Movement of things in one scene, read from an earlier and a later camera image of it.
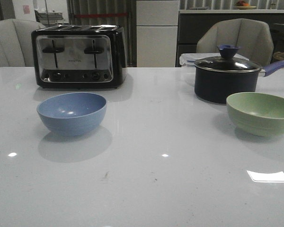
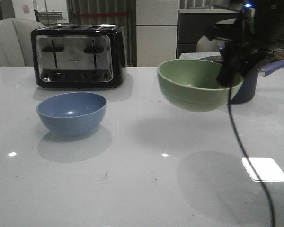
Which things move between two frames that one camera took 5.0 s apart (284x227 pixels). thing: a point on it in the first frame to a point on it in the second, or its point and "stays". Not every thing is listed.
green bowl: x=260 y=114 to x=191 y=84
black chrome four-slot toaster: x=81 y=56 stays
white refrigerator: x=157 y=22 stays
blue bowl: x=73 y=114 stays
